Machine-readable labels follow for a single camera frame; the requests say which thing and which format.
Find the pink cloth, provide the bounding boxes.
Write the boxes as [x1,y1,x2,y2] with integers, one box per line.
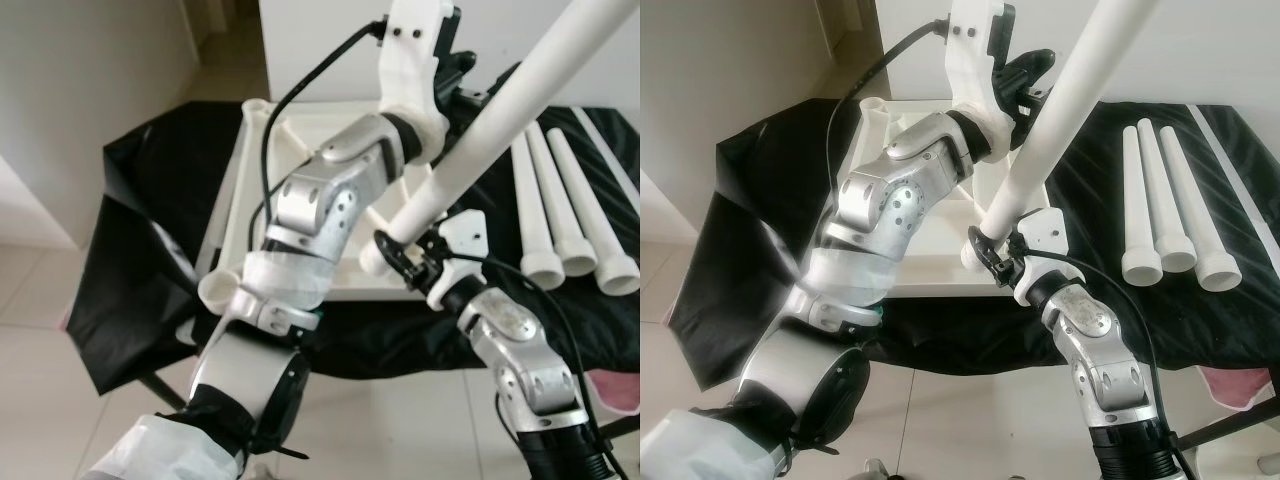
[1195,365,1261,411]
[585,370,641,417]

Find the white round stand base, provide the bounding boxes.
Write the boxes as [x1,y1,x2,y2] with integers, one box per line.
[1200,445,1280,480]

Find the white flat strip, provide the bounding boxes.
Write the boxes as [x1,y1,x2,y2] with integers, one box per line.
[1186,104,1280,301]
[574,107,641,203]

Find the black metal stand leg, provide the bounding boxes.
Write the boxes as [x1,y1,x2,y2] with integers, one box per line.
[590,415,641,442]
[1170,410,1280,461]
[135,372,191,412]

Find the white plastic table leg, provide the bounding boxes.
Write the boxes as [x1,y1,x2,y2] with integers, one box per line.
[360,0,641,273]
[1120,125,1164,287]
[962,0,1163,273]
[511,131,567,292]
[548,131,641,297]
[527,126,599,279]
[1158,125,1244,293]
[1138,118,1199,274]

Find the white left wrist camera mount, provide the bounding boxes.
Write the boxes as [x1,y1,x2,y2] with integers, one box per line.
[375,0,461,141]
[945,0,1019,151]

